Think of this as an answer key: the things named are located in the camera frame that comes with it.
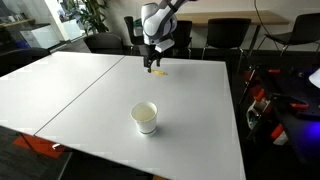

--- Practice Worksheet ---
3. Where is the white low cabinet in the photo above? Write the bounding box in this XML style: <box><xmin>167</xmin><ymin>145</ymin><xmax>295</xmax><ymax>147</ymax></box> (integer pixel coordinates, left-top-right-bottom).
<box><xmin>19</xmin><ymin>23</ymin><xmax>61</xmax><ymax>50</ymax></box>

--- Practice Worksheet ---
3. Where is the black equipment cart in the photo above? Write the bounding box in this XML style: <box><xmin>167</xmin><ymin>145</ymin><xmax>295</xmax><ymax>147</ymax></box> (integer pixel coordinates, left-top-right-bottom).
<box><xmin>239</xmin><ymin>64</ymin><xmax>320</xmax><ymax>164</ymax></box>

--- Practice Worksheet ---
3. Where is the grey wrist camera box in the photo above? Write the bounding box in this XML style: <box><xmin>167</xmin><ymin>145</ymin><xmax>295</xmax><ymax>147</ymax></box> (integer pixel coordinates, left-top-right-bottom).
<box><xmin>154</xmin><ymin>39</ymin><xmax>176</xmax><ymax>54</ymax></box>

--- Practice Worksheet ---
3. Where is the white sheet corner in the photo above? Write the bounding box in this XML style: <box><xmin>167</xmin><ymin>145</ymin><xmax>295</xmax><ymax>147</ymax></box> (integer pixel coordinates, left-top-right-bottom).
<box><xmin>308</xmin><ymin>68</ymin><xmax>320</xmax><ymax>89</ymax></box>

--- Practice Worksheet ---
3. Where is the black armchair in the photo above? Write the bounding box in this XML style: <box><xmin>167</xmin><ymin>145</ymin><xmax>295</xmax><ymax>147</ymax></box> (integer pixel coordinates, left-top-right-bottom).
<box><xmin>0</xmin><ymin>47</ymin><xmax>52</xmax><ymax>78</ymax></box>

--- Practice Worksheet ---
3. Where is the black low rounded chair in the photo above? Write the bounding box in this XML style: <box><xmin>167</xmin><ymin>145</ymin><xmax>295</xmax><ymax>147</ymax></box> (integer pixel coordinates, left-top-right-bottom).
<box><xmin>83</xmin><ymin>32</ymin><xmax>125</xmax><ymax>55</ymax></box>

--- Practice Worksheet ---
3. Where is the black chair with narrow back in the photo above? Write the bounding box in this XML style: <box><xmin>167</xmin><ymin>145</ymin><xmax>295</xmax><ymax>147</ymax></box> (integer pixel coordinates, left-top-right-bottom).
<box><xmin>123</xmin><ymin>15</ymin><xmax>146</xmax><ymax>56</ymax></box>

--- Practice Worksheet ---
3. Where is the long wooden counter table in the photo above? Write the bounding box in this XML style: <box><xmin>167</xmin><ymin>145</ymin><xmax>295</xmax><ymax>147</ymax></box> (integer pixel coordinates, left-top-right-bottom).
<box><xmin>174</xmin><ymin>9</ymin><xmax>290</xmax><ymax>58</ymax></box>

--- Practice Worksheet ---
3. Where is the black chair with angled legs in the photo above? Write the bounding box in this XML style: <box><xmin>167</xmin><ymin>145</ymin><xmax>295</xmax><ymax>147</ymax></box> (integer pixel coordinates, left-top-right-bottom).
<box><xmin>256</xmin><ymin>12</ymin><xmax>320</xmax><ymax>58</ymax></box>

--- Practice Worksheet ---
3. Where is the black chair with square back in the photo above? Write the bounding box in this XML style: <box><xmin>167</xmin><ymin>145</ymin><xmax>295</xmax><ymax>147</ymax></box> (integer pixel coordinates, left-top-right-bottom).
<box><xmin>160</xmin><ymin>19</ymin><xmax>194</xmax><ymax>59</ymax></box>

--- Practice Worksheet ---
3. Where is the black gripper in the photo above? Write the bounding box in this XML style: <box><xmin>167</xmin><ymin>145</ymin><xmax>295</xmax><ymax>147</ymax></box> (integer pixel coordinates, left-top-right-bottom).
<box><xmin>138</xmin><ymin>44</ymin><xmax>164</xmax><ymax>74</ymax></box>

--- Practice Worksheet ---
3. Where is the wooden wall shelf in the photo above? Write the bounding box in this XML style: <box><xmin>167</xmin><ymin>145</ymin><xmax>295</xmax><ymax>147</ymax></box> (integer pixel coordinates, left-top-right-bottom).
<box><xmin>0</xmin><ymin>18</ymin><xmax>36</xmax><ymax>28</ymax></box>

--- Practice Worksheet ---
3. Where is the yellow pen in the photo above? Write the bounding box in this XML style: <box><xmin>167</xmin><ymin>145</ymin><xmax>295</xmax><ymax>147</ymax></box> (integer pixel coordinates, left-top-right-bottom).
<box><xmin>151</xmin><ymin>69</ymin><xmax>169</xmax><ymax>77</ymax></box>

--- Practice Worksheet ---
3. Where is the orange floor mat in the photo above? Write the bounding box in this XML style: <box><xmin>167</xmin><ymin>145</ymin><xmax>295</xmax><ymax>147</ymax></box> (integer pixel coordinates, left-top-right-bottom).
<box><xmin>12</xmin><ymin>133</ymin><xmax>66</xmax><ymax>159</ymax></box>

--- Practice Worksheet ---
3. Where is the blue bin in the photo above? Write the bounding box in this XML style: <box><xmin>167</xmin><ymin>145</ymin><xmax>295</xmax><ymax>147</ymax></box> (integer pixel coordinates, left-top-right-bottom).
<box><xmin>14</xmin><ymin>39</ymin><xmax>31</xmax><ymax>50</ymax></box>

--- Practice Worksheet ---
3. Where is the white paper cup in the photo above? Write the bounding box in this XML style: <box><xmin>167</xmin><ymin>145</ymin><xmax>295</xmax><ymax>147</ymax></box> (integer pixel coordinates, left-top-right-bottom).
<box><xmin>129</xmin><ymin>101</ymin><xmax>159</xmax><ymax>136</ymax></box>

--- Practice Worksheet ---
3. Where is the green potted plant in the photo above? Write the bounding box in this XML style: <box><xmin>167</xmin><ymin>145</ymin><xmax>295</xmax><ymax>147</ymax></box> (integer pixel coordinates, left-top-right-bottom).
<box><xmin>58</xmin><ymin>0</ymin><xmax>111</xmax><ymax>36</ymax></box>

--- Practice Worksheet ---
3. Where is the black hanging cable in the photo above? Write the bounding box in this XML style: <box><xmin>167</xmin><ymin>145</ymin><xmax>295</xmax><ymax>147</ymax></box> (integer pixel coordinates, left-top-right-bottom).
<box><xmin>253</xmin><ymin>0</ymin><xmax>278</xmax><ymax>26</ymax></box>

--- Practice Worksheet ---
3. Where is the white device on cart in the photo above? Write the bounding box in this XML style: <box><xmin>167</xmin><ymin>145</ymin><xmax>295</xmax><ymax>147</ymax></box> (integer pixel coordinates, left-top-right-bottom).
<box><xmin>245</xmin><ymin>98</ymin><xmax>273</xmax><ymax>129</ymax></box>

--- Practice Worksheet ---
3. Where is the black chair with metal legs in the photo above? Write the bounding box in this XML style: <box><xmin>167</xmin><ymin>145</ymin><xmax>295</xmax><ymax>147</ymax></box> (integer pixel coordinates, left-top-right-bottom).
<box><xmin>201</xmin><ymin>17</ymin><xmax>253</xmax><ymax>61</ymax></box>

